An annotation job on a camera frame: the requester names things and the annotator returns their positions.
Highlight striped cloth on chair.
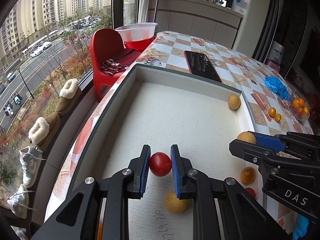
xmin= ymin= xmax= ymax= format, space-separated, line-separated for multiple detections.
xmin=100 ymin=59 xmax=128 ymax=76

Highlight white sneaker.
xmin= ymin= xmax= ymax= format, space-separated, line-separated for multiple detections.
xmin=7 ymin=184 xmax=33 ymax=219
xmin=18 ymin=146 xmax=45 ymax=188

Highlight dark smartphone red case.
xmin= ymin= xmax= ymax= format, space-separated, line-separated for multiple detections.
xmin=184 ymin=50 xmax=222 ymax=83

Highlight white tray dark rim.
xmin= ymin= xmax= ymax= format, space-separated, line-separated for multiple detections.
xmin=67 ymin=63 xmax=268 ymax=240

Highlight blue gloved hand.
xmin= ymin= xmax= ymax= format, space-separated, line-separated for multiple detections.
xmin=292 ymin=214 xmax=316 ymax=240

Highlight white cabinet counter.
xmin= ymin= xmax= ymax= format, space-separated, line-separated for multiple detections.
xmin=148 ymin=0 xmax=244 ymax=48

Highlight brown fur boot far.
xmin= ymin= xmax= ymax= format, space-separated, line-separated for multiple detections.
xmin=55 ymin=78 xmax=82 ymax=116

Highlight orange in bowl top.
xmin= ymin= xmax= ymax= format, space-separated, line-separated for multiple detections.
xmin=298 ymin=98 xmax=305 ymax=108

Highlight white plastic basin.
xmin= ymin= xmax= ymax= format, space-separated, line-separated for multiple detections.
xmin=115 ymin=22 xmax=158 ymax=42

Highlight orange in bowl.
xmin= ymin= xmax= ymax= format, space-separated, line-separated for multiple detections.
xmin=303 ymin=106 xmax=309 ymax=115
xmin=298 ymin=98 xmax=305 ymax=108
xmin=292 ymin=99 xmax=301 ymax=110

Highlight brown fur boot near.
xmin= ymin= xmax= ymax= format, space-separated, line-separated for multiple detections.
xmin=28 ymin=112 xmax=61 ymax=151

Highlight blue plastic bag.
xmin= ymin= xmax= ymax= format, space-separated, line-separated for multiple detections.
xmin=263 ymin=76 xmax=290 ymax=100

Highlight red cherry tomato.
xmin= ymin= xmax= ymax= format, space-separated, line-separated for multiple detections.
xmin=245 ymin=187 xmax=257 ymax=199
xmin=150 ymin=152 xmax=172 ymax=177

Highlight large orange mandarin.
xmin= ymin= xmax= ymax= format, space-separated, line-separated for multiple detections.
xmin=97 ymin=222 xmax=103 ymax=240

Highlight white paper bag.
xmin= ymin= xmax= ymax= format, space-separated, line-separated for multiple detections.
xmin=267 ymin=41 xmax=284 ymax=64

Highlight brown fur boot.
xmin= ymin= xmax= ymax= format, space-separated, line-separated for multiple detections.
xmin=28 ymin=112 xmax=61 ymax=151
xmin=55 ymin=78 xmax=82 ymax=116

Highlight yellow cherry tomato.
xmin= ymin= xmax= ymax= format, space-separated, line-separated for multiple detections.
xmin=240 ymin=166 xmax=256 ymax=184
xmin=274 ymin=113 xmax=281 ymax=122
xmin=268 ymin=107 xmax=277 ymax=118

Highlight glass fruit bowl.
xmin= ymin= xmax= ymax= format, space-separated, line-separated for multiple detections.
xmin=289 ymin=94 xmax=310 ymax=122

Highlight orange in bowl right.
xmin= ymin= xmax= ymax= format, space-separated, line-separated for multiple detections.
xmin=303 ymin=106 xmax=309 ymax=115

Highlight orange in bowl left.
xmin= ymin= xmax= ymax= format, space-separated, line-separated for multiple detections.
xmin=292 ymin=99 xmax=301 ymax=110

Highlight red plastic chair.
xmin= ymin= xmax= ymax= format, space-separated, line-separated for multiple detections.
xmin=89 ymin=28 xmax=156 ymax=103

